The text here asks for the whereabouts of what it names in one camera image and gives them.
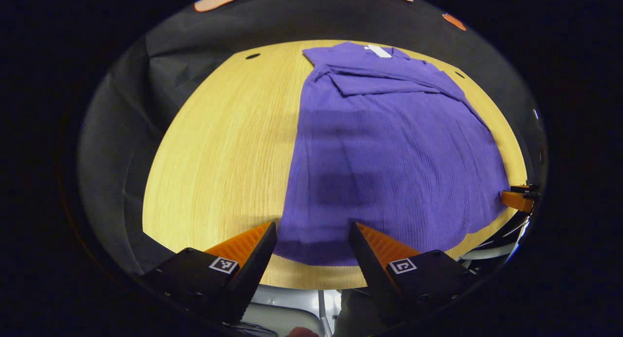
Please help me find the purple shirt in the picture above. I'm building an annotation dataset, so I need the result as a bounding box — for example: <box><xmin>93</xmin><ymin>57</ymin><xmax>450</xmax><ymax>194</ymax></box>
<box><xmin>274</xmin><ymin>41</ymin><xmax>512</xmax><ymax>267</ymax></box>

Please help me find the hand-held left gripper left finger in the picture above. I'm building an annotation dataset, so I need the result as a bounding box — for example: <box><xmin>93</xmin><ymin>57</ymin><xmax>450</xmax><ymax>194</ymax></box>
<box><xmin>140</xmin><ymin>222</ymin><xmax>278</xmax><ymax>325</ymax></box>

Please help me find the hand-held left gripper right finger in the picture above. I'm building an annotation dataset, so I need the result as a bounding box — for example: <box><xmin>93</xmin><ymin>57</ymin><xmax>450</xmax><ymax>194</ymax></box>
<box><xmin>348</xmin><ymin>223</ymin><xmax>482</xmax><ymax>325</ymax></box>

